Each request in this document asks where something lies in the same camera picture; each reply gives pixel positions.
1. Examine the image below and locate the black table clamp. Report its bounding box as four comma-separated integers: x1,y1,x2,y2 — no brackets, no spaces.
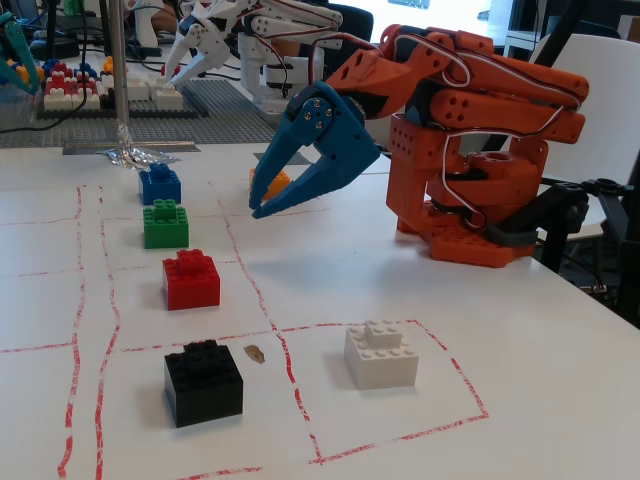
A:
484,178,591,249

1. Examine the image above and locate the metal pole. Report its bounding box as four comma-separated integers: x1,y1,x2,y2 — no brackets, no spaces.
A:
108,0,132,126

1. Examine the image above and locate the red lego block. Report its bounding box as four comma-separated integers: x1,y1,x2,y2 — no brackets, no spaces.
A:
162,248,222,312

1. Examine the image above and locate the green lego block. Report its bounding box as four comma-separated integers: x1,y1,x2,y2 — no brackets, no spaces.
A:
142,198,191,250

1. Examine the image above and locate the red and white brick stack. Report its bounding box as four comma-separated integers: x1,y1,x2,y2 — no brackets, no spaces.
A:
43,62,101,112

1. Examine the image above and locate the white handle grip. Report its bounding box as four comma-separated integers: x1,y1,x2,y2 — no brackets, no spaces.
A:
133,0,167,57

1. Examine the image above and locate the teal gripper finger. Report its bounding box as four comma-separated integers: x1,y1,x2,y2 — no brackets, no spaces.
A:
0,18,42,96

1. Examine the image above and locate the blue lego block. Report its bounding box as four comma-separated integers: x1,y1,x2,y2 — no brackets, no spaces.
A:
138,163,183,206

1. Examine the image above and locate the black brick stack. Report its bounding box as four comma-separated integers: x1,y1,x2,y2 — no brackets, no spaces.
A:
98,74,119,110

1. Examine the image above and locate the orange lego block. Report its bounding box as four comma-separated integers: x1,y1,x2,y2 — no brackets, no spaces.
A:
248,168,292,201

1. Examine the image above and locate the white chair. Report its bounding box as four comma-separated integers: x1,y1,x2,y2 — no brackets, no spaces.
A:
499,32,640,241

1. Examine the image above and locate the crumpled aluminium foil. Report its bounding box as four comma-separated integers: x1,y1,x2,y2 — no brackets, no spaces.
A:
94,119,182,172

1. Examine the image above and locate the white brick pile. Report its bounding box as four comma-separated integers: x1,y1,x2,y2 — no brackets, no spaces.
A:
124,72,184,109

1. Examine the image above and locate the bright monitor screen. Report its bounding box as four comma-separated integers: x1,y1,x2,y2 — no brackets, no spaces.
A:
369,0,506,46

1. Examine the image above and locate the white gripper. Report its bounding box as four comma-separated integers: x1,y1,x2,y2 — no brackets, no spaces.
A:
164,1,242,85

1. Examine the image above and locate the grey lego baseplate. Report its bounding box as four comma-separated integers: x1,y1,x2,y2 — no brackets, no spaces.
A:
0,79,280,150

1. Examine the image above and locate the black office chair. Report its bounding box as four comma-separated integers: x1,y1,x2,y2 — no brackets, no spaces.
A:
324,2,375,51

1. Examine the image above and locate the black diagonal pole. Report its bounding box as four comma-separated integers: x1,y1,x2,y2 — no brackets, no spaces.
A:
529,0,591,66

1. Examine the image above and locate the black stand frame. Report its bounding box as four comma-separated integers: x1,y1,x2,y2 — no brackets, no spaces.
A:
584,149,640,321

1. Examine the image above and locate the black lego block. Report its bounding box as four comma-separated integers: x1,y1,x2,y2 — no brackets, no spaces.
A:
163,339,245,429

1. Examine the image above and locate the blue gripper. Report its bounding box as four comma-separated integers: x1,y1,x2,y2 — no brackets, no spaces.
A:
248,81,381,220

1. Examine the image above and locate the white lego block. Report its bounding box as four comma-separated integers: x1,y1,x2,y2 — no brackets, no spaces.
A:
343,319,419,390

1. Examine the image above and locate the silver tape strip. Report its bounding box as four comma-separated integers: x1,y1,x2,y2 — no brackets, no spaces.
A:
62,141,201,155

